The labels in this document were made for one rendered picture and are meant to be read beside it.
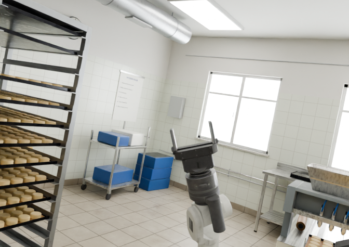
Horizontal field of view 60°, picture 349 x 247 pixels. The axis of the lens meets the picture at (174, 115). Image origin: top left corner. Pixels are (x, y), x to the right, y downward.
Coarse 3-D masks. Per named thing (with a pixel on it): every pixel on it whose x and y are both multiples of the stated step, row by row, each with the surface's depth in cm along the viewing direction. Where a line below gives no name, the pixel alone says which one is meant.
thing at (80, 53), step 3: (9, 48) 175; (12, 48) 171; (15, 48) 169; (18, 48) 167; (36, 51) 163; (39, 51) 160; (42, 51) 158; (45, 51) 156; (75, 51) 149; (78, 51) 148; (81, 51) 147; (60, 54) 153; (63, 54) 151; (66, 54) 148; (69, 54) 147; (78, 54) 148; (81, 54) 147
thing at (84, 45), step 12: (84, 48) 147; (84, 60) 148; (84, 72) 149; (72, 96) 148; (72, 120) 148; (72, 132) 149; (60, 156) 149; (60, 168) 148; (60, 180) 148; (60, 192) 150; (48, 228) 149; (48, 240) 149
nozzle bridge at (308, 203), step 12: (300, 180) 209; (288, 192) 182; (300, 192) 187; (312, 192) 176; (288, 204) 182; (300, 204) 186; (312, 204) 183; (336, 204) 176; (348, 204) 166; (288, 216) 191; (312, 216) 178; (324, 216) 178; (336, 216) 176; (348, 216) 173; (288, 228) 190; (348, 228) 168
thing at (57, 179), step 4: (28, 168) 160; (32, 168) 158; (36, 168) 156; (40, 172) 155; (44, 172) 153; (48, 176) 152; (52, 176) 150; (56, 176) 149; (56, 180) 149; (56, 184) 146
